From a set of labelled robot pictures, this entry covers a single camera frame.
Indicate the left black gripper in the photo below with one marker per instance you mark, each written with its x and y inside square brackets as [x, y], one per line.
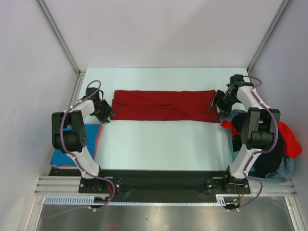
[103, 118]

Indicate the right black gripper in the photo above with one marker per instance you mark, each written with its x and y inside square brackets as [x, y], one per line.
[224, 110]

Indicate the dark red t-shirt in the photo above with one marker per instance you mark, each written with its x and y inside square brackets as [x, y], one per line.
[164, 105]

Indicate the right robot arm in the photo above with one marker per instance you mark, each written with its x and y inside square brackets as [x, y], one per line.
[259, 133]

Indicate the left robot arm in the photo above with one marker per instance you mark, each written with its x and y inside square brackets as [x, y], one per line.
[69, 132]

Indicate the folded blue t-shirt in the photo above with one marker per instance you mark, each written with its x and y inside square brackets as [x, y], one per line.
[93, 132]

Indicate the black garment in bin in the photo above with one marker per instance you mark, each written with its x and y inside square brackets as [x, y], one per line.
[266, 163]

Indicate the bright red garment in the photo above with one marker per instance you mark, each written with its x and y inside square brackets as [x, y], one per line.
[291, 148]

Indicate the grey-blue garment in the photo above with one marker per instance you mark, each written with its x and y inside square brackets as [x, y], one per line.
[286, 168]

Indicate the right aluminium corner post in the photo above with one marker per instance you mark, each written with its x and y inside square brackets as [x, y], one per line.
[268, 34]

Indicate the aluminium corner post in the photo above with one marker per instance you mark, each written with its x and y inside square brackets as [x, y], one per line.
[268, 34]
[57, 34]

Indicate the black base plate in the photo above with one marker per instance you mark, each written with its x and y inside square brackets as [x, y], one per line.
[157, 183]

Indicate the aluminium frame rail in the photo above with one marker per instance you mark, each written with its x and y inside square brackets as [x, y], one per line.
[60, 185]

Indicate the white slotted cable duct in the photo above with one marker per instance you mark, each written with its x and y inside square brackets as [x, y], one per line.
[98, 201]

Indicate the left aluminium corner post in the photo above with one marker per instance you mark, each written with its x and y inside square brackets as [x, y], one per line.
[57, 34]

